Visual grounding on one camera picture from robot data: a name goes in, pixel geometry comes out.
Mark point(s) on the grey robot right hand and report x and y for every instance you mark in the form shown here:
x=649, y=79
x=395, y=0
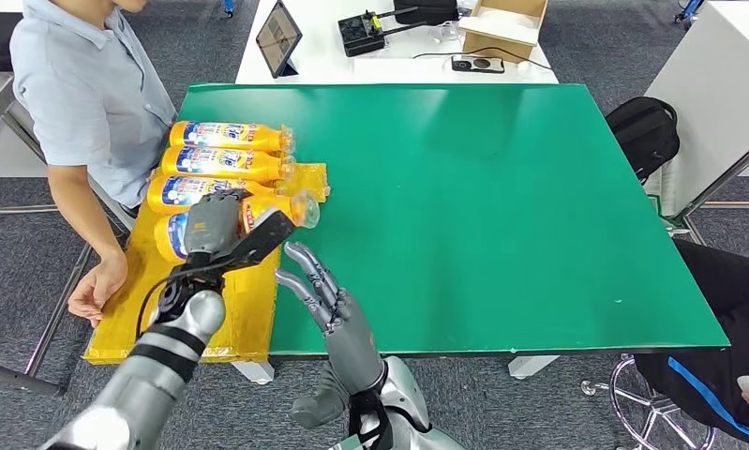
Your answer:
x=355, y=354

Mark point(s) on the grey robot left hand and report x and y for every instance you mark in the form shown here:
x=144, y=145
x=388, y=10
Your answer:
x=212, y=223

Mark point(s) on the person's right hand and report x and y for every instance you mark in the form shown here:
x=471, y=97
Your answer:
x=101, y=289

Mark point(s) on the orange detergent bottle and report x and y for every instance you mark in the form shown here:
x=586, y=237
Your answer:
x=225, y=135
x=181, y=192
x=225, y=164
x=287, y=208

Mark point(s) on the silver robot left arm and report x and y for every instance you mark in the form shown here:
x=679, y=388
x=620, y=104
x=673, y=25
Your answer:
x=157, y=366

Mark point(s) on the person's right forearm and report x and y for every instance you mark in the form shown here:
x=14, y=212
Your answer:
x=82, y=217

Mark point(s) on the yellow taped cardboard sheet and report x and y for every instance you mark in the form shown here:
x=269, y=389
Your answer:
x=243, y=310

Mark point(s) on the white table foot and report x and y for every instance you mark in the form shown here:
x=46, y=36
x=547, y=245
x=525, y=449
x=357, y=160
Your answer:
x=532, y=367
x=255, y=372

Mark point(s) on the chrome chair wheel base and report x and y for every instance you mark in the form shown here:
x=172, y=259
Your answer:
x=653, y=410

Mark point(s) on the person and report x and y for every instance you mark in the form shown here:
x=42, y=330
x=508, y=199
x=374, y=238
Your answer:
x=88, y=93
x=722, y=310

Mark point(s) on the black tablet on stand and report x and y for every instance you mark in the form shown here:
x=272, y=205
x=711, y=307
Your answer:
x=278, y=38

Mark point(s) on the white table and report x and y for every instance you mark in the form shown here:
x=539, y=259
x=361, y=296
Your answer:
x=324, y=56

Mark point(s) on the black router with antennas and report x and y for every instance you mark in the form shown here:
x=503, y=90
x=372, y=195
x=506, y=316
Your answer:
x=361, y=35

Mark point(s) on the green table mat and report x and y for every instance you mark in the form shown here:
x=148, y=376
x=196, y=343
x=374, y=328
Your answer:
x=566, y=217

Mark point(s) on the black backpack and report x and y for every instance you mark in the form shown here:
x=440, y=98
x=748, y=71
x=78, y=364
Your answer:
x=642, y=138

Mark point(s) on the black bag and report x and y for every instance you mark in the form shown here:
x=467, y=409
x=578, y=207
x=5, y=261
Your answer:
x=425, y=10

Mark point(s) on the clear plastic piece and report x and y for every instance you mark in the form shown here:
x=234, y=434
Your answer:
x=446, y=32

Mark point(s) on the black smartphone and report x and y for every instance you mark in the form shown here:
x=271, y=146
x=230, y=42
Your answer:
x=477, y=64

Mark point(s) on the white desk with metal leg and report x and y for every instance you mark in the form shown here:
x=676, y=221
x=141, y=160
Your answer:
x=715, y=93

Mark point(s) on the open cardboard box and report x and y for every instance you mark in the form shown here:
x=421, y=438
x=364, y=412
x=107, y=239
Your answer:
x=504, y=29

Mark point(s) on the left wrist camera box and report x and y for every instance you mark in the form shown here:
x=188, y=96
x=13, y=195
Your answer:
x=262, y=239

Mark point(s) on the blue metal frame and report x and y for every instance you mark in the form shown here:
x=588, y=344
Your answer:
x=691, y=7

